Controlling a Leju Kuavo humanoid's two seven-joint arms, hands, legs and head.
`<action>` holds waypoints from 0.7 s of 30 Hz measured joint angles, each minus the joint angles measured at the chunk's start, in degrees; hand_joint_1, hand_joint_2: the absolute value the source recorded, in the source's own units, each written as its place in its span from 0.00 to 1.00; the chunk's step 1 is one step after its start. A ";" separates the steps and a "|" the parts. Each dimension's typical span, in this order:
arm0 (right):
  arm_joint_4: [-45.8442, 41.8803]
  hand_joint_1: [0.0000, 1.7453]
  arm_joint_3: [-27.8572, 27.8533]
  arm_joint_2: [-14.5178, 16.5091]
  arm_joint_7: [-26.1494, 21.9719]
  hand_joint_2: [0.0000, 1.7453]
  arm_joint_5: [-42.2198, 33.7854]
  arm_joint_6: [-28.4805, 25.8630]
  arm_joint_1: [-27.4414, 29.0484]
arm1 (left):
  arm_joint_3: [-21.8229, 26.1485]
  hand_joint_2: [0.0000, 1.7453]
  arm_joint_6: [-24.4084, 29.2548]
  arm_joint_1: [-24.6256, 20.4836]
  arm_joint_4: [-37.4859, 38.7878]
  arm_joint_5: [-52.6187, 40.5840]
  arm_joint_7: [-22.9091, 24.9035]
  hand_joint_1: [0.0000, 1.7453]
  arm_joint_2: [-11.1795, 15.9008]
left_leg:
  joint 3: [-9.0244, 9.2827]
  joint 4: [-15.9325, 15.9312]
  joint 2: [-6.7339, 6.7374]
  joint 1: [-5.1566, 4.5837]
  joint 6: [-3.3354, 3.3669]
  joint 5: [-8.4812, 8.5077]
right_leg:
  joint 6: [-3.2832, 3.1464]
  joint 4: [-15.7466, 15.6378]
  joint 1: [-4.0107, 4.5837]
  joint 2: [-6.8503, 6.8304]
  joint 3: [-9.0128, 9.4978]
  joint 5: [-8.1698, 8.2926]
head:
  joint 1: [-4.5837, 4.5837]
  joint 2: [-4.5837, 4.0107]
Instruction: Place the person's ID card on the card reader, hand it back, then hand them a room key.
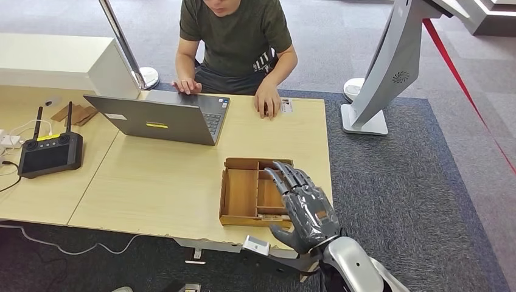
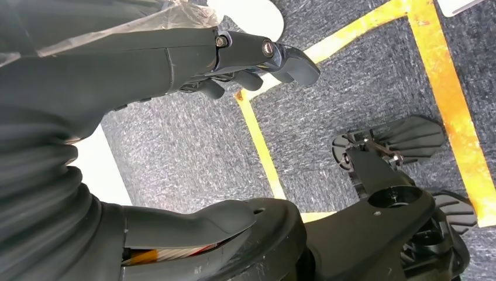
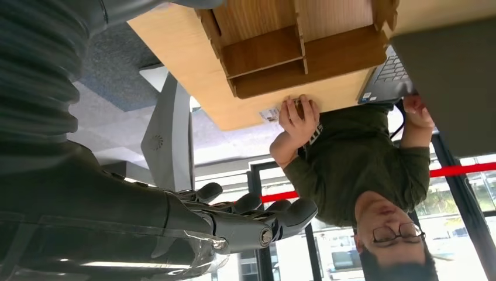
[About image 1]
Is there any grey display platform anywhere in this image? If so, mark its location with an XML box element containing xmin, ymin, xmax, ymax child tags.
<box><xmin>457</xmin><ymin>0</ymin><xmax>516</xmax><ymax>38</ymax></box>

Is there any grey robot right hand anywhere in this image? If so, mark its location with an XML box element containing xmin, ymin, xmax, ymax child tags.
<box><xmin>263</xmin><ymin>160</ymin><xmax>341</xmax><ymax>256</ymax></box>

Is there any red barrier belt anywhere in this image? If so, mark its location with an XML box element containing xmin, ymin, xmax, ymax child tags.
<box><xmin>422</xmin><ymin>18</ymin><xmax>516</xmax><ymax>174</ymax></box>

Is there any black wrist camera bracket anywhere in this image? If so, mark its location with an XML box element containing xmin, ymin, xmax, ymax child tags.
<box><xmin>242</xmin><ymin>249</ymin><xmax>319</xmax><ymax>276</ymax></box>

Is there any person's right hand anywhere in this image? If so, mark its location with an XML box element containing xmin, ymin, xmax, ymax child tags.
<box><xmin>171</xmin><ymin>77</ymin><xmax>203</xmax><ymax>96</ymax></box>

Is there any grey laptop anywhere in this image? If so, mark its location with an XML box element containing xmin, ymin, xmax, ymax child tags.
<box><xmin>83</xmin><ymin>89</ymin><xmax>231</xmax><ymax>147</ymax></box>

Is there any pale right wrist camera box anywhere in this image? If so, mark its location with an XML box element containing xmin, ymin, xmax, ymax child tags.
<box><xmin>242</xmin><ymin>235</ymin><xmax>271</xmax><ymax>257</ymax></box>

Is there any white charger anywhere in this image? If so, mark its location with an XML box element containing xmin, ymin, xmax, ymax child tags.
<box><xmin>0</xmin><ymin>128</ymin><xmax>24</xmax><ymax>156</ymax></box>

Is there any white counter cabinet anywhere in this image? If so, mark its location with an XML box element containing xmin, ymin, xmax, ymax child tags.
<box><xmin>0</xmin><ymin>33</ymin><xmax>142</xmax><ymax>100</ymax></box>

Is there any black controller cable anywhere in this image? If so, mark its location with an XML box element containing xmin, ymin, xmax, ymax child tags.
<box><xmin>0</xmin><ymin>160</ymin><xmax>22</xmax><ymax>193</ymax></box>

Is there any grey kiosk stand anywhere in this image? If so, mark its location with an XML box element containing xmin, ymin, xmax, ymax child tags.
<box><xmin>340</xmin><ymin>0</ymin><xmax>470</xmax><ymax>136</ymax></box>

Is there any person's left hand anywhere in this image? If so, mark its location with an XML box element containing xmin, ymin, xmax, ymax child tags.
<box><xmin>254</xmin><ymin>82</ymin><xmax>282</xmax><ymax>120</ymax></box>

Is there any chrome stanchion pole with base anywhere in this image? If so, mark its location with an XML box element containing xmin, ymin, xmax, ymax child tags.
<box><xmin>99</xmin><ymin>0</ymin><xmax>161</xmax><ymax>90</ymax></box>

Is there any brown cardboard piece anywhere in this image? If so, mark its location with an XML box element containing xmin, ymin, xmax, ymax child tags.
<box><xmin>51</xmin><ymin>103</ymin><xmax>86</xmax><ymax>122</ymax></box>
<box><xmin>69</xmin><ymin>105</ymin><xmax>100</xmax><ymax>127</ymax></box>

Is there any black remote controller with antennas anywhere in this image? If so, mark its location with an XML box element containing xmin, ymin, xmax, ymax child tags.
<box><xmin>18</xmin><ymin>101</ymin><xmax>84</xmax><ymax>179</ymax></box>

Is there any white charger cable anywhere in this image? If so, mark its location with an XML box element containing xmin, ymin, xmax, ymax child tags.
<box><xmin>7</xmin><ymin>119</ymin><xmax>54</xmax><ymax>140</ymax></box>

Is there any white floor cable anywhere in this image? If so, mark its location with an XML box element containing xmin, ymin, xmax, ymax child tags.
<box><xmin>0</xmin><ymin>223</ymin><xmax>142</xmax><ymax>256</ymax></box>

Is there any wooden organizer box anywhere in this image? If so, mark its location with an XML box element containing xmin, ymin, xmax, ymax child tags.
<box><xmin>218</xmin><ymin>157</ymin><xmax>295</xmax><ymax>229</ymax></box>

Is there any person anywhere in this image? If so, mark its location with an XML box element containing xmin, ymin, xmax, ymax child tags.
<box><xmin>171</xmin><ymin>0</ymin><xmax>299</xmax><ymax>120</ymax></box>

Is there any white round stanchion base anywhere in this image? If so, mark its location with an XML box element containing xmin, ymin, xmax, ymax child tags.
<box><xmin>343</xmin><ymin>77</ymin><xmax>366</xmax><ymax>103</ymax></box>

